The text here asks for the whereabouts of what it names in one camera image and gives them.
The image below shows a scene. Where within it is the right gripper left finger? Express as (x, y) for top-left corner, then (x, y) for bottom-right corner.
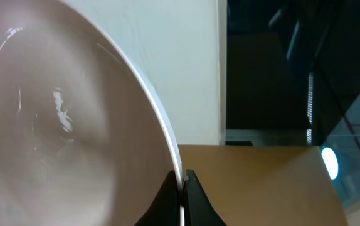
(135, 170), (180, 226)

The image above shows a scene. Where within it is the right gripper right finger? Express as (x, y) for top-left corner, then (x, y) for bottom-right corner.
(183, 169), (226, 226)

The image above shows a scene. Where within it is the white plate with green smear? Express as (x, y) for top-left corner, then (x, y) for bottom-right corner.
(0, 1), (183, 225)

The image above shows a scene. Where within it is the wooden side surface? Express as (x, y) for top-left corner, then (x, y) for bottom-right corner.
(179, 145), (347, 225)

